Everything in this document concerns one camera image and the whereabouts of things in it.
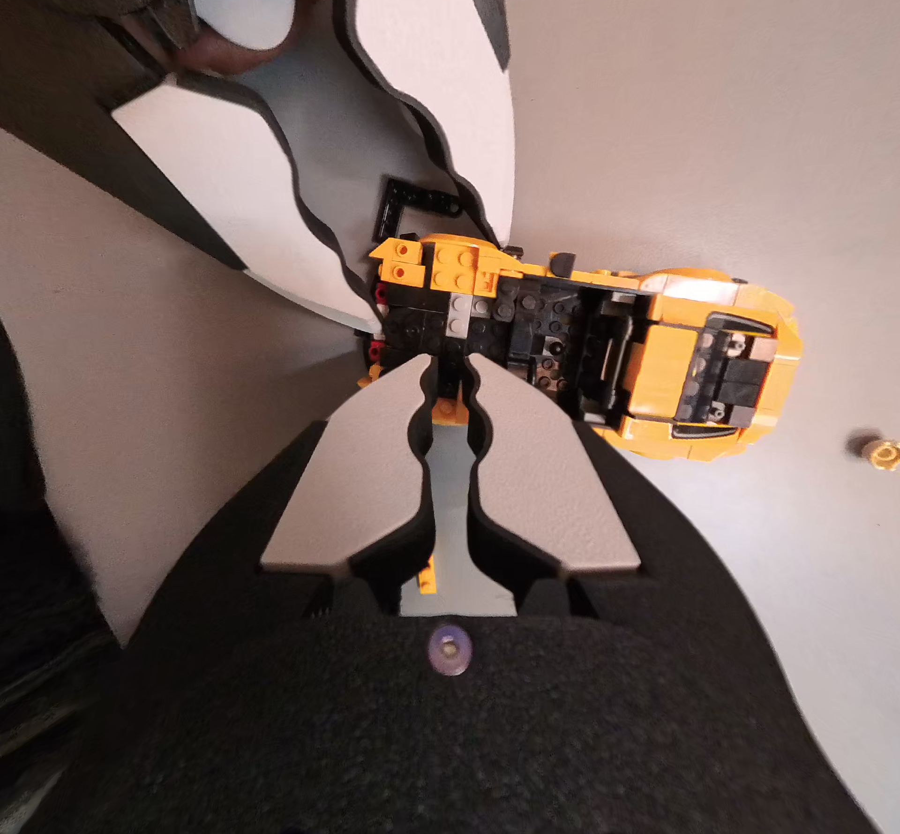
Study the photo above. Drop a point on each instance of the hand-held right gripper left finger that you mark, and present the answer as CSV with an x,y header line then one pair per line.
x,y
351,489

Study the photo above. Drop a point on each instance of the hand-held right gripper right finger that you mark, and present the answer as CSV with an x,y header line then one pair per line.
x,y
548,489

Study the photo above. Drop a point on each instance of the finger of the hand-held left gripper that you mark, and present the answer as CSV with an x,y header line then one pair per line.
x,y
225,173
436,39

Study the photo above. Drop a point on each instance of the yellow lego car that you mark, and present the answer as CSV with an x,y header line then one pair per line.
x,y
654,377

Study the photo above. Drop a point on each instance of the small yellow lego brick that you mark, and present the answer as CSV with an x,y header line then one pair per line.
x,y
427,577

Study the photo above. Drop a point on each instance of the tan round lego piece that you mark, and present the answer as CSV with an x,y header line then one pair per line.
x,y
882,454

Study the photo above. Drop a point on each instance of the person's dark clothing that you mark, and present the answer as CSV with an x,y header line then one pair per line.
x,y
35,602

